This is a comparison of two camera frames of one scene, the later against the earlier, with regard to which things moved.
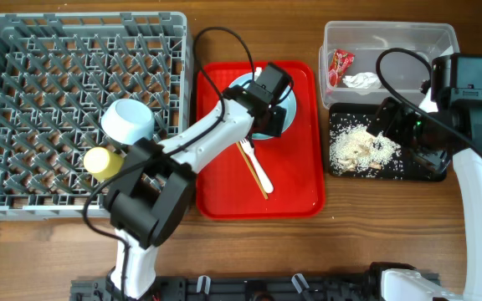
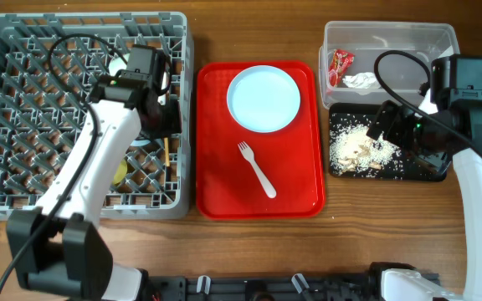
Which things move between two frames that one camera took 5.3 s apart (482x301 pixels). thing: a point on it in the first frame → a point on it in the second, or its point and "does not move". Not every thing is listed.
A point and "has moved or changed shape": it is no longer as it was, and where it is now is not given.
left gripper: [275, 124] → [174, 125]
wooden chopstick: [252, 171] has moved or changed shape
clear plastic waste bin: [350, 51] does not move
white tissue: [364, 80] does not move
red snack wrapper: [340, 62] does not move
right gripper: [396, 132] does not move
